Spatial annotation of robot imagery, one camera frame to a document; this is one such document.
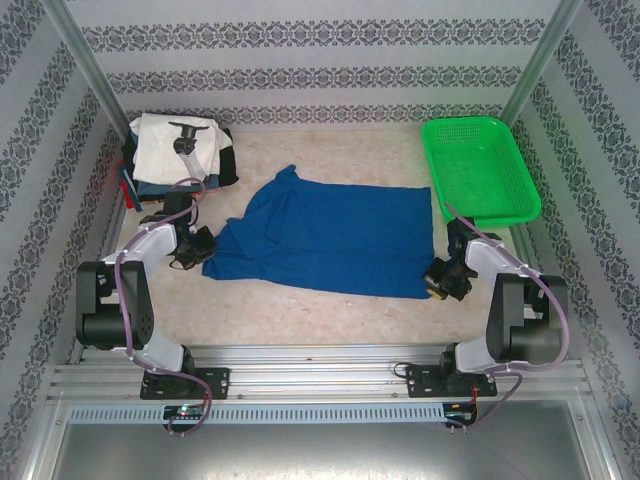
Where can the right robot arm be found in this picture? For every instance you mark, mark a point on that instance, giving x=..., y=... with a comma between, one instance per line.
x=520, y=325

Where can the left controller board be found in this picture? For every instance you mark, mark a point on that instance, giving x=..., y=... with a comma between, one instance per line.
x=185, y=412

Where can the blue t-shirt with print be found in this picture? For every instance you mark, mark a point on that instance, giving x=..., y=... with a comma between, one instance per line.
x=325, y=235

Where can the green plastic basket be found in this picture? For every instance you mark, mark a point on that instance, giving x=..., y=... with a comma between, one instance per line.
x=480, y=170

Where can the controller board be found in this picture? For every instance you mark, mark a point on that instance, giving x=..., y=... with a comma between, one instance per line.
x=460, y=412
x=185, y=412

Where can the white printed t-shirt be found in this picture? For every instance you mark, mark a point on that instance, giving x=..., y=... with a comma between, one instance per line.
x=155, y=150

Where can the aluminium side rail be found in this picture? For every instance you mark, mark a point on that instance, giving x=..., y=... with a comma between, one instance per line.
x=114, y=225
x=521, y=242

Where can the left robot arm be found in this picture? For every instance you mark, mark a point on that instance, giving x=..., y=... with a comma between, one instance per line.
x=112, y=310

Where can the grey-blue t-shirt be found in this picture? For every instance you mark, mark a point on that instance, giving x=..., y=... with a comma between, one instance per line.
x=150, y=189

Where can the right controller board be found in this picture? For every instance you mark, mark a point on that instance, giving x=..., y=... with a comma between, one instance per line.
x=460, y=412

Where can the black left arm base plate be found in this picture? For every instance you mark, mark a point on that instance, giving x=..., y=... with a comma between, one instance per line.
x=215, y=382

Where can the aluminium mounting rail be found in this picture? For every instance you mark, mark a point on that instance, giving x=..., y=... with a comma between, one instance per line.
x=310, y=372

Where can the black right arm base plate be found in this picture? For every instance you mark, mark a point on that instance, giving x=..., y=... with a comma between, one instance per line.
x=420, y=382

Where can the aluminium frame post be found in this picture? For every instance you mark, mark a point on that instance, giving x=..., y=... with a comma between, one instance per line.
x=542, y=55
x=85, y=65

